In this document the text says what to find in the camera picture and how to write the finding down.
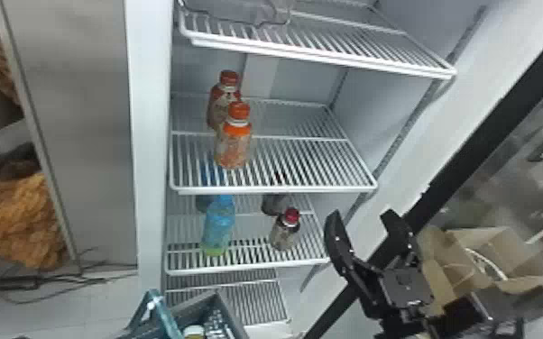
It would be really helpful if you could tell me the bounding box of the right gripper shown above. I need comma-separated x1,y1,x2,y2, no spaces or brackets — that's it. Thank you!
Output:
323,207,437,324

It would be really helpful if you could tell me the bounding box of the dark bottle with red cap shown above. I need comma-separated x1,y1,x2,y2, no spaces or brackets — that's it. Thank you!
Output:
268,206,302,252
260,176,296,217

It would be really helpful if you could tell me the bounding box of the cardboard box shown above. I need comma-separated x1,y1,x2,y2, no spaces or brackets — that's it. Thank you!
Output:
415,224,543,319

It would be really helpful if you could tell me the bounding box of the fridge door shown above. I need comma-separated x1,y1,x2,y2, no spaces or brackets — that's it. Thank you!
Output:
302,14,543,339

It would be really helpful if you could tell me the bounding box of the blue bottle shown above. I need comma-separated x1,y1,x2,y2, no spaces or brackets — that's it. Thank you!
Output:
199,194,236,257
194,166,222,214

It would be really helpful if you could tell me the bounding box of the orange bottle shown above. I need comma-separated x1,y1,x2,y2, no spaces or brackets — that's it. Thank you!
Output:
213,100,254,170

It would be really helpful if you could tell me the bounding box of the blue basket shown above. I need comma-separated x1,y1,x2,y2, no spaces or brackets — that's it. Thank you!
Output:
114,289,250,339

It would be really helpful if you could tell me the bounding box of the brown bottle with red cap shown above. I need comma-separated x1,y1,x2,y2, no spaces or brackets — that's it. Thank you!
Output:
206,69,244,132

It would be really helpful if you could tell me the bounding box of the white fridge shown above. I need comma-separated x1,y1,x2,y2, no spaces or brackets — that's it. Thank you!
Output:
0,0,543,339

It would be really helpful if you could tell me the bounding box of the brown fuzzy cloth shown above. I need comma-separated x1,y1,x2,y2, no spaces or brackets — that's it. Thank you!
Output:
0,0,70,272

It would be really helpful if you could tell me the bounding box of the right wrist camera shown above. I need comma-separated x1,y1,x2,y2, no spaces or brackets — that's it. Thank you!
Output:
434,296,487,339

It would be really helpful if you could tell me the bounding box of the black cable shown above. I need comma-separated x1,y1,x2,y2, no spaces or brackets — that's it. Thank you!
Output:
0,245,139,329

